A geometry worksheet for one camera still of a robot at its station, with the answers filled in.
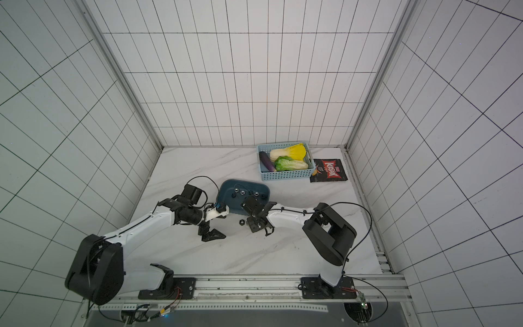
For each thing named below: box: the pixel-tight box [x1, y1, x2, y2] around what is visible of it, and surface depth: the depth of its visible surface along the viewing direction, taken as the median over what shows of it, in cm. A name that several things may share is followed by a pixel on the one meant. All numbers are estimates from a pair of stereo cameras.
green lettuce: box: [274, 156, 309, 171], surface depth 105 cm
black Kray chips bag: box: [309, 158, 348, 183], surface depth 109 cm
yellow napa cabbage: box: [268, 143, 307, 162], surface depth 109 cm
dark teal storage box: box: [216, 179, 271, 216], surface depth 100 cm
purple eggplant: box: [258, 151, 277, 173], surface depth 111 cm
